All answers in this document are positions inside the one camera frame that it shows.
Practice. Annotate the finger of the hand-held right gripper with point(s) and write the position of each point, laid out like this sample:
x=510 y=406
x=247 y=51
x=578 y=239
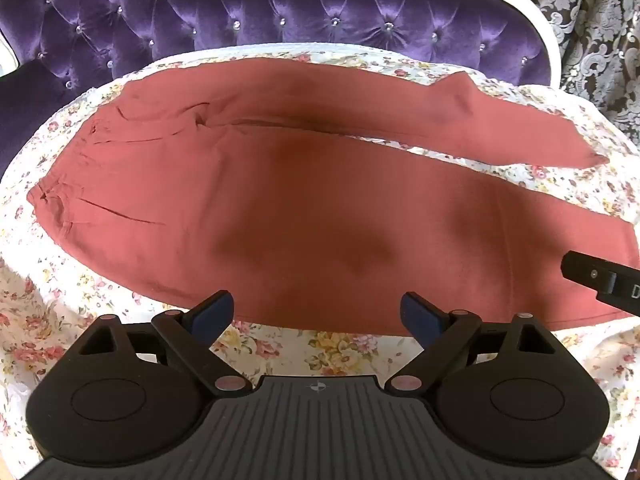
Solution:
x=607 y=282

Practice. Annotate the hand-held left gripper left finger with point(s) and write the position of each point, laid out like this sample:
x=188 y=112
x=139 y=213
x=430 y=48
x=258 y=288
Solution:
x=214 y=312

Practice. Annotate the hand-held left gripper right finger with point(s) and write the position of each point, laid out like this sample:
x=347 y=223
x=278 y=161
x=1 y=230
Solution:
x=419 y=316

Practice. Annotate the terracotta red pants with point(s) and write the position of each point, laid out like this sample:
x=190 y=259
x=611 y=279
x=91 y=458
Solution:
x=300 y=210

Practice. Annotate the floral bed sheet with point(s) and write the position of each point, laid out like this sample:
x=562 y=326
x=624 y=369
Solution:
x=50 y=300

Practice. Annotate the grey damask curtain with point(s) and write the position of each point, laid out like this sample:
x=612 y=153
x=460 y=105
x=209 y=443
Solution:
x=590 y=10

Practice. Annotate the purple tufted sofa white frame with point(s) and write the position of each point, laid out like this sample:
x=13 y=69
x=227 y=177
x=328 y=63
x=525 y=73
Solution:
x=300 y=15

